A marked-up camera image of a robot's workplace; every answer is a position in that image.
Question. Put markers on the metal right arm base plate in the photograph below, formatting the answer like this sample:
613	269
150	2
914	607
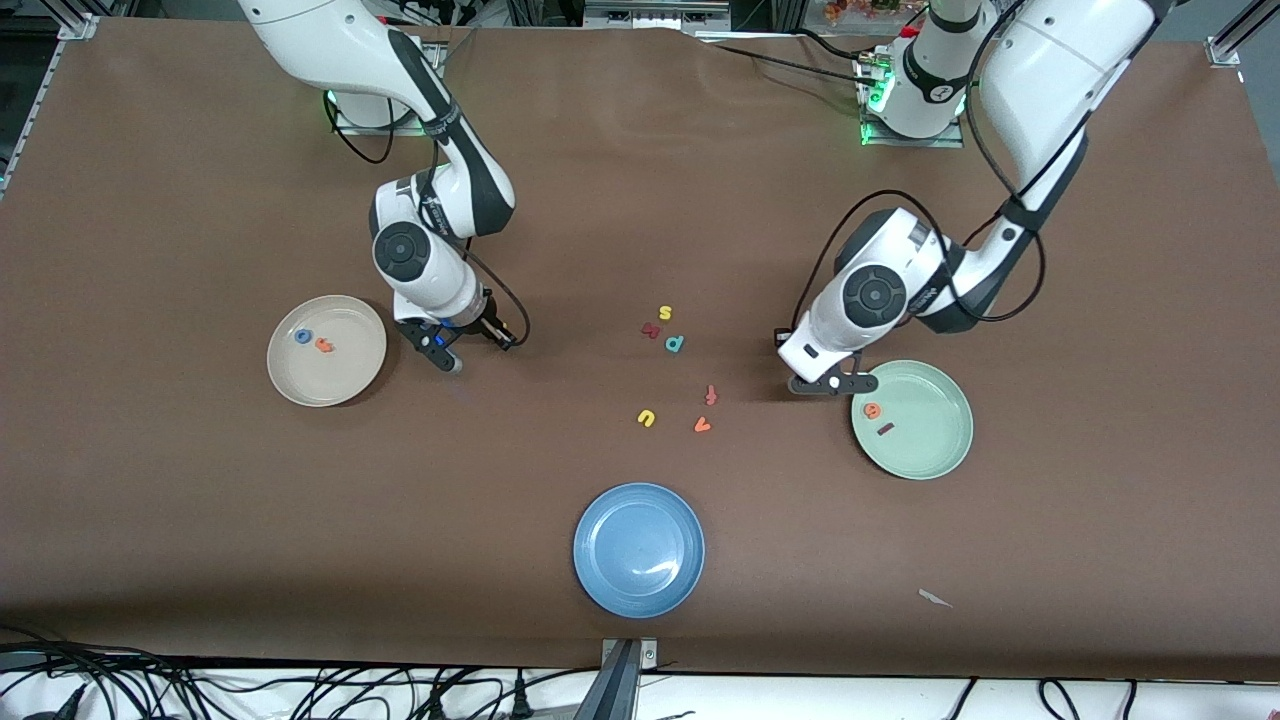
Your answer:
350	128

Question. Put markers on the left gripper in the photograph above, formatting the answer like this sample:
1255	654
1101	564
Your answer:
781	331

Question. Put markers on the orange flowers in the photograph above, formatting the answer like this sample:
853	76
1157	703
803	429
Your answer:
860	10

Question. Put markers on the beige brown plate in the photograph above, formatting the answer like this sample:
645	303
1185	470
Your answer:
330	375

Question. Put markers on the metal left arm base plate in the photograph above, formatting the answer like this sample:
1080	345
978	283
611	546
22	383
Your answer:
915	142

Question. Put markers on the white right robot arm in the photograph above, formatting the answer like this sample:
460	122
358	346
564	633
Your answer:
330	40

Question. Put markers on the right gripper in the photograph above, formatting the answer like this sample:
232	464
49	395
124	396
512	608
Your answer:
487	325

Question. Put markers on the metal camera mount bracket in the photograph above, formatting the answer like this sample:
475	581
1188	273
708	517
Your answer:
622	680

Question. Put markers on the white paper scrap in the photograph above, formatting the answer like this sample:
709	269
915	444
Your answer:
935	598

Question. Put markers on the black power plug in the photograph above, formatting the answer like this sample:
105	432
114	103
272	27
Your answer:
68	703
520	700
436	708

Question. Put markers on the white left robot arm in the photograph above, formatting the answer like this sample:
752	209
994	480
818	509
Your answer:
1050	60

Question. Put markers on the light green plate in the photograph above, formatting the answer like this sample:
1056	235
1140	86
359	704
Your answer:
925	440

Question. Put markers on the grey equipment box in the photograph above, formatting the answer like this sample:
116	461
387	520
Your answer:
650	15

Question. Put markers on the aluminium frame profile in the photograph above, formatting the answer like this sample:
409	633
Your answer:
1228	48
78	25

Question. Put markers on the blue plate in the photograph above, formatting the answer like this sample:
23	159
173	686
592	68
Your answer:
638	550

